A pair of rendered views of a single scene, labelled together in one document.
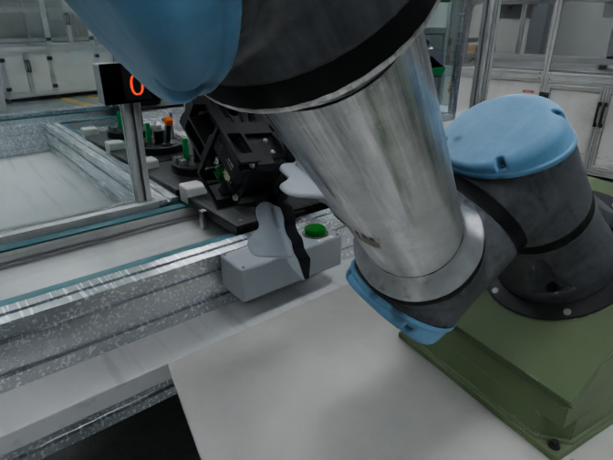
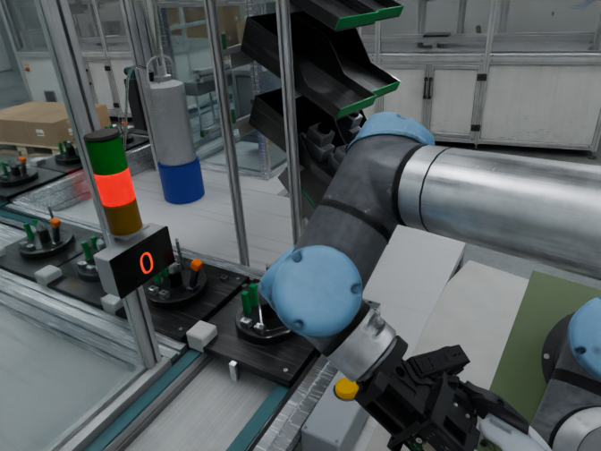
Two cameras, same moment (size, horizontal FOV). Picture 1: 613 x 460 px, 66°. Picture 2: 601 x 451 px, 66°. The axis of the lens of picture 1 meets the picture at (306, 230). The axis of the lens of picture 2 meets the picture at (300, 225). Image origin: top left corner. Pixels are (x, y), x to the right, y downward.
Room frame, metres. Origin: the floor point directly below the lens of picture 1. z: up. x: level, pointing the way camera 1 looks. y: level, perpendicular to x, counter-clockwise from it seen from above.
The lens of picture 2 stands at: (0.21, 0.29, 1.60)
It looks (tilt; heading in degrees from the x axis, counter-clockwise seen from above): 28 degrees down; 340
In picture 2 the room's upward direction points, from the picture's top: 4 degrees counter-clockwise
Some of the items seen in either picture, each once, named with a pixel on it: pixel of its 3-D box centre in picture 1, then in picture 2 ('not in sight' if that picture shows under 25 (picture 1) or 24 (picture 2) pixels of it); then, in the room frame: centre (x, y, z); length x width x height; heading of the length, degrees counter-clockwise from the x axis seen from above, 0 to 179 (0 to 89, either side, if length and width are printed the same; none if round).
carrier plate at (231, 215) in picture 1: (256, 199); (269, 325); (0.95, 0.11, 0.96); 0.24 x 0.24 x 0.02; 39
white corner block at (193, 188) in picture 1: (192, 193); (202, 336); (0.96, 0.24, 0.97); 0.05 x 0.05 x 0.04; 39
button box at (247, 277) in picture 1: (284, 259); (347, 402); (0.73, 0.04, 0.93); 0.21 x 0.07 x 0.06; 129
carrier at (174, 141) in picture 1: (159, 134); not in sight; (1.34, 0.42, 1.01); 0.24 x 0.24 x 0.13; 39
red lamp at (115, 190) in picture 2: not in sight; (114, 184); (0.92, 0.33, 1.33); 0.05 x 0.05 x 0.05
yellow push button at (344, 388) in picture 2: not in sight; (346, 389); (0.73, 0.04, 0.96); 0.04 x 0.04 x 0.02
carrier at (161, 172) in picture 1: (198, 151); (173, 275); (1.15, 0.27, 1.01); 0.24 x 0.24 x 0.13; 39
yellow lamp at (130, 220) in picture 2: not in sight; (122, 214); (0.92, 0.33, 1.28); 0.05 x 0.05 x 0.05
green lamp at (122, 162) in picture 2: not in sight; (106, 153); (0.92, 0.33, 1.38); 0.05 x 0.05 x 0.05
